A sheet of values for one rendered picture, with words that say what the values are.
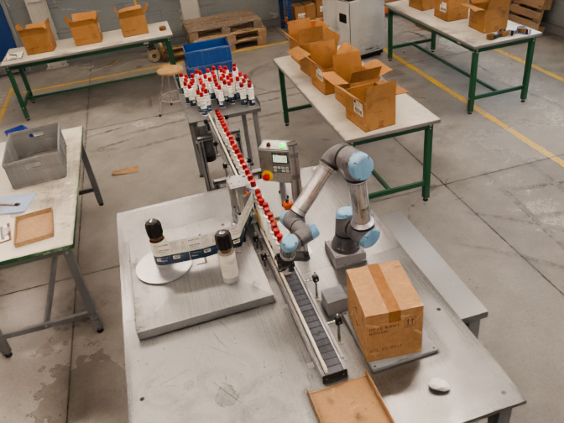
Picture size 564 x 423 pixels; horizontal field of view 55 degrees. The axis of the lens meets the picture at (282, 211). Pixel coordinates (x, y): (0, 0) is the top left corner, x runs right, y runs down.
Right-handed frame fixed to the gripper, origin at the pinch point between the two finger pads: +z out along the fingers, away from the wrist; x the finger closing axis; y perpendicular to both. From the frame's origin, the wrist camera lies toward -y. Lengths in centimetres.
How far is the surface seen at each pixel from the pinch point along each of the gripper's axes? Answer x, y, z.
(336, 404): 71, 5, -29
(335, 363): 55, -1, -25
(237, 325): 20.4, 32.6, 0.3
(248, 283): -0.5, 21.0, 6.5
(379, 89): -138, -118, 59
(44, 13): -671, 181, 394
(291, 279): 4.9, 0.2, 3.4
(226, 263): -9.8, 29.9, -3.6
